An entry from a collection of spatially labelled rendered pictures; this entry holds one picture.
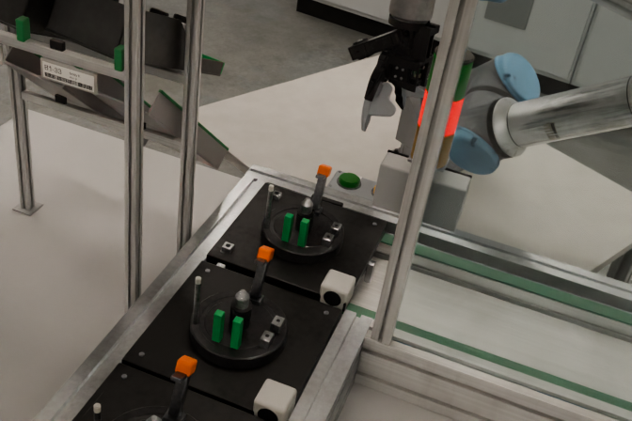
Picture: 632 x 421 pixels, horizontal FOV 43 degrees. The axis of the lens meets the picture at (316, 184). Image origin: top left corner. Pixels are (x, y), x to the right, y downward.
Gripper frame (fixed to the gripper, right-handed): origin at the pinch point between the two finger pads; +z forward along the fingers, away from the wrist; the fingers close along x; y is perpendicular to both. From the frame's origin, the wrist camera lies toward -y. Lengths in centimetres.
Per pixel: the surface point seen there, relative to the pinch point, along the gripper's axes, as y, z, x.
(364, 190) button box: 0.8, 13.6, -2.9
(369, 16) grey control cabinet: -143, 68, 267
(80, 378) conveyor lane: -4, 19, -68
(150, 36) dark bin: -17, -20, -43
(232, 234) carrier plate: -8.1, 14.5, -31.6
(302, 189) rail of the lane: -7.9, 13.8, -11.1
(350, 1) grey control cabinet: -155, 62, 264
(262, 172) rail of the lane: -16.6, 13.4, -11.8
